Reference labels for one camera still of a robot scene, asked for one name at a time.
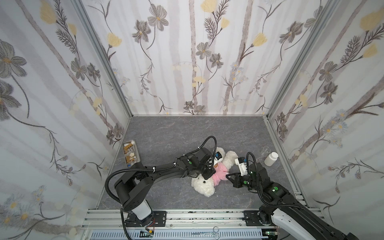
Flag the white plastic bottle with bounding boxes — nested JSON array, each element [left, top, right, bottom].
[[264, 152, 279, 167]]

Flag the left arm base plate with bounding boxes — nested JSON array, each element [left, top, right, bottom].
[[125, 211, 167, 228]]

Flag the aluminium mounting rail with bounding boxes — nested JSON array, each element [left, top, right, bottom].
[[80, 208, 328, 240]]

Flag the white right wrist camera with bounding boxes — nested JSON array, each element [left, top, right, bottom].
[[235, 157, 248, 176]]

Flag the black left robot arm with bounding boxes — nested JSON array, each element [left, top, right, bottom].
[[105, 136, 218, 240]]

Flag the clear tray with small parts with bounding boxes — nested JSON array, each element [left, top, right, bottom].
[[123, 140, 141, 167]]

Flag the white plush teddy bear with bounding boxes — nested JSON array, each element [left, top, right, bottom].
[[191, 147, 238, 197]]

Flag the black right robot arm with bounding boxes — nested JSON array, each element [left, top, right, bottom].
[[226, 163, 358, 240]]

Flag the steel scissors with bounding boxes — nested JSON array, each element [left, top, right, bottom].
[[191, 227, 221, 240]]

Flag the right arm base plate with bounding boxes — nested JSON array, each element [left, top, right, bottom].
[[243, 210, 275, 227]]

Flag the clear plastic measuring cup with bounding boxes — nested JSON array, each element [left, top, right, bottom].
[[260, 147, 271, 157]]

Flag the pink fleece teddy hoodie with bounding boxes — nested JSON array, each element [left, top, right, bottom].
[[212, 162, 229, 187]]

